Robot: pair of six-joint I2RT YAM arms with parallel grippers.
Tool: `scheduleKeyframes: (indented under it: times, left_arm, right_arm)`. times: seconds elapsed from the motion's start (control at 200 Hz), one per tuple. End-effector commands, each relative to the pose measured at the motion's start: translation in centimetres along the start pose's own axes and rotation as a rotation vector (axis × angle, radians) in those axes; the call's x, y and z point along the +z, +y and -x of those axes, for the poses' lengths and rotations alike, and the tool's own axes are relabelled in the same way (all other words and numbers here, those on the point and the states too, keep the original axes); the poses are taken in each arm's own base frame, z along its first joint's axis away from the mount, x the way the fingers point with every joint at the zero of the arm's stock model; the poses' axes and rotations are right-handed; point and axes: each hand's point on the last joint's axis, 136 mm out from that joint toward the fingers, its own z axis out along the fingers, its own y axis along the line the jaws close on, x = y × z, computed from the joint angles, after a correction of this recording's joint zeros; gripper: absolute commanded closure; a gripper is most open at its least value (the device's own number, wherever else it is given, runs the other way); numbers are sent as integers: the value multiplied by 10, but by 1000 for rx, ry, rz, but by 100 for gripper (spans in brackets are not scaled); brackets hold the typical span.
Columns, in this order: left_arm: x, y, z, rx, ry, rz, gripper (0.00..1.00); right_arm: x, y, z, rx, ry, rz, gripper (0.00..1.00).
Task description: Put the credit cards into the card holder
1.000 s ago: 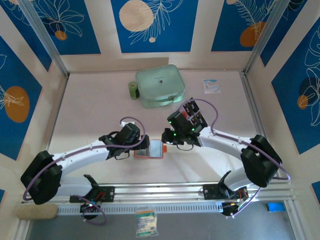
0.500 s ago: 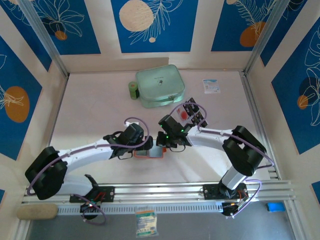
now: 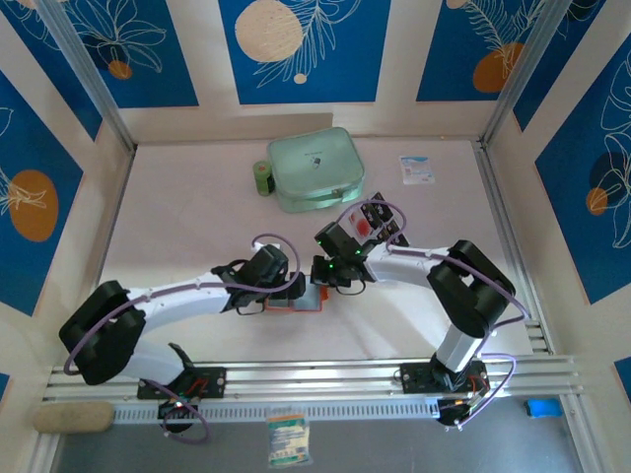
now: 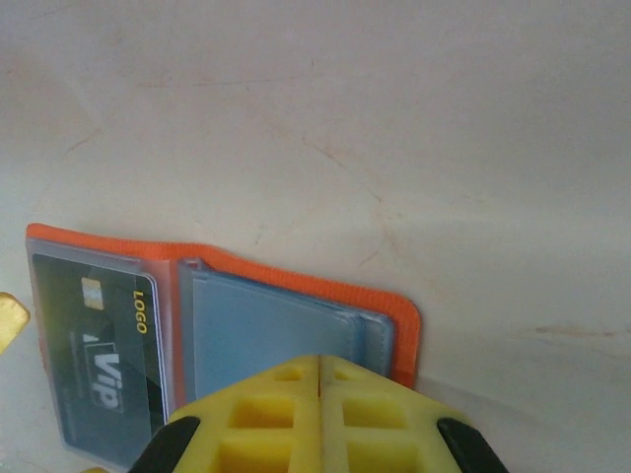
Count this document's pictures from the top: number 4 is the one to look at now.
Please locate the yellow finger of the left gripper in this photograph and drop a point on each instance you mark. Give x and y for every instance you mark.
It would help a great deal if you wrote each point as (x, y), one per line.
(12, 320)

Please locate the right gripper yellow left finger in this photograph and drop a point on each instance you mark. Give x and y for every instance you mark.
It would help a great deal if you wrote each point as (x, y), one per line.
(266, 419)

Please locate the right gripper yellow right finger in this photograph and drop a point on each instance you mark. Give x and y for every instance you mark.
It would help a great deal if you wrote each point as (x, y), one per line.
(384, 428)

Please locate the orange card holder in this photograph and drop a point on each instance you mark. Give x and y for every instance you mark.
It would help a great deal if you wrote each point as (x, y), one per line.
(296, 335)

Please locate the black VIP credit card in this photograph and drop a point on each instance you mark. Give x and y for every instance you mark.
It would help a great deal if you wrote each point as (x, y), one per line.
(98, 345)

